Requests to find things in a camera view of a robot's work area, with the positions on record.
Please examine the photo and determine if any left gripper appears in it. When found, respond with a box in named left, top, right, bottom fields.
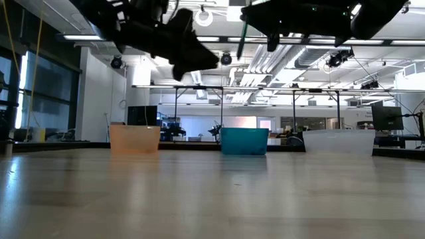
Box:
left=114, top=8, right=220, bottom=82

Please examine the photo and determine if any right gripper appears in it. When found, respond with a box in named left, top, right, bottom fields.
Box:
left=241, top=0, right=313, bottom=52

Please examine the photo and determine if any black monitor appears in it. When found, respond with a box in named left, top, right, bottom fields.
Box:
left=371, top=106, right=404, bottom=131
left=127, top=106, right=158, bottom=126

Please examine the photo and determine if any orange translucent plastic bin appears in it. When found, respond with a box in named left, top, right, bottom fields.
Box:
left=109, top=124, right=161, bottom=154

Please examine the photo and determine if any teal plastic bin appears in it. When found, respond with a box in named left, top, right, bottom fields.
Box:
left=220, top=127, right=270, bottom=156

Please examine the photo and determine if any clear plastic bin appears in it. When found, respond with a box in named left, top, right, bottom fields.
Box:
left=302, top=129, right=377, bottom=157

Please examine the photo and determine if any pale yellow background container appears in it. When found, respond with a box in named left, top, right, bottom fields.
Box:
left=31, top=127, right=46, bottom=143

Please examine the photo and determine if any white hanging ring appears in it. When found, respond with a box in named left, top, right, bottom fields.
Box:
left=195, top=9, right=214, bottom=28

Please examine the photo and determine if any black gantry frame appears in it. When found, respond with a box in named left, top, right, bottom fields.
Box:
left=265, top=88, right=343, bottom=131
left=173, top=85, right=225, bottom=129

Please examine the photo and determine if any silver ventilation duct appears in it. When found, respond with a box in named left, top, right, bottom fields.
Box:
left=275, top=42, right=363, bottom=69

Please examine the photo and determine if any black ceiling camera cluster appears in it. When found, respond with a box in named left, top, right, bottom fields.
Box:
left=327, top=48, right=355, bottom=69

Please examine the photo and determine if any black aluminium table frame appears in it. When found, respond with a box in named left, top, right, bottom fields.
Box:
left=9, top=141, right=425, bottom=161

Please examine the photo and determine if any yellow cable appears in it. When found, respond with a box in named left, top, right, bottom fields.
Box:
left=1, top=0, right=44, bottom=132

